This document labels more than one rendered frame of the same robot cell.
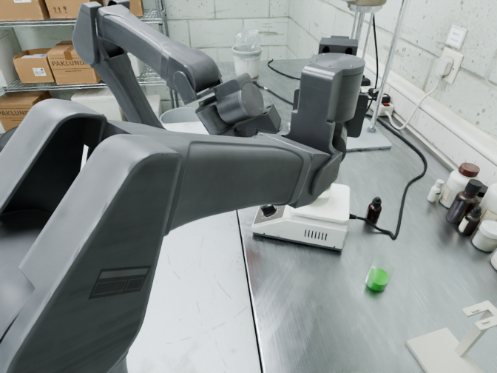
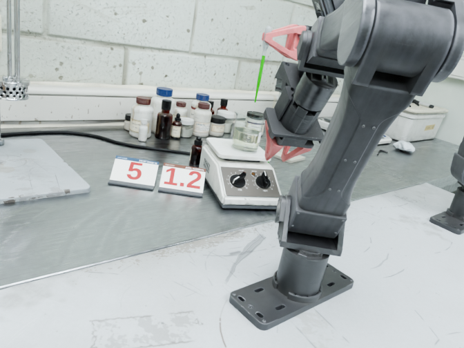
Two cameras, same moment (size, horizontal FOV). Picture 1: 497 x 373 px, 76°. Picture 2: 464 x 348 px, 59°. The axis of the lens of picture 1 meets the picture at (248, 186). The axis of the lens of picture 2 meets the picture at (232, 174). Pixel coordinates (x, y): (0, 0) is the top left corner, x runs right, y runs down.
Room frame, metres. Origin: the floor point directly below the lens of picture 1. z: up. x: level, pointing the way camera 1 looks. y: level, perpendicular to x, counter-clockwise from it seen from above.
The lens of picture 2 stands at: (1.04, 0.55, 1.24)
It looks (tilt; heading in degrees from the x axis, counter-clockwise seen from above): 20 degrees down; 234
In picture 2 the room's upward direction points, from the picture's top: 11 degrees clockwise
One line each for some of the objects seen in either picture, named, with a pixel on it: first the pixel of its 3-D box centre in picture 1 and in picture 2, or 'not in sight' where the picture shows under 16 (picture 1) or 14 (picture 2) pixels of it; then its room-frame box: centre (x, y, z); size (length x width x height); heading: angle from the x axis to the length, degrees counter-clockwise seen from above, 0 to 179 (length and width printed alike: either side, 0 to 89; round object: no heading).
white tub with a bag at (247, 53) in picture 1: (247, 52); not in sight; (1.56, 0.01, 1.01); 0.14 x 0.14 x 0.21
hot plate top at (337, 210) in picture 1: (320, 199); (237, 148); (0.53, -0.15, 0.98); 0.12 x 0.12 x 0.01; 75
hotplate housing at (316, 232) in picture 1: (305, 212); (237, 171); (0.53, -0.13, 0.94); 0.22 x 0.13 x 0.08; 75
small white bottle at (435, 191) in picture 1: (435, 190); (143, 130); (0.62, -0.47, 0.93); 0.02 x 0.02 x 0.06
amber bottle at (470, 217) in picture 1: (471, 220); (177, 126); (0.51, -0.49, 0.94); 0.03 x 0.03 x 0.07
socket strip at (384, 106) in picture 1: (364, 90); not in sight; (1.30, -0.48, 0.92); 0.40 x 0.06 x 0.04; 8
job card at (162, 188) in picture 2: not in sight; (182, 179); (0.66, -0.15, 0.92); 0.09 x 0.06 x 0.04; 150
